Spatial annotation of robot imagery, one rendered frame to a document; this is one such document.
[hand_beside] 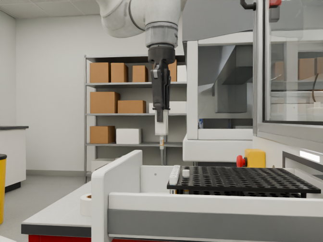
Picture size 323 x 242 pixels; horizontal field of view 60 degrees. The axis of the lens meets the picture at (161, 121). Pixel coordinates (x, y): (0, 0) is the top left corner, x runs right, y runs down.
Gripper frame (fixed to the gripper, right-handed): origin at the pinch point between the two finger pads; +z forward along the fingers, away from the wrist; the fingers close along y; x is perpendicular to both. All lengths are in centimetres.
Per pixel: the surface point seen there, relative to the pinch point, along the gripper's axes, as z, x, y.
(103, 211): 11.6, -2.8, -39.8
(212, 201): 10.3, -17.0, -35.8
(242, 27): -43, -22, 58
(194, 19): -47, -1, 55
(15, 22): -173, 365, 341
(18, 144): 36, 282, 256
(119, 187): 10.4, -1.6, -31.9
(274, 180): 9.2, -26.2, -24.9
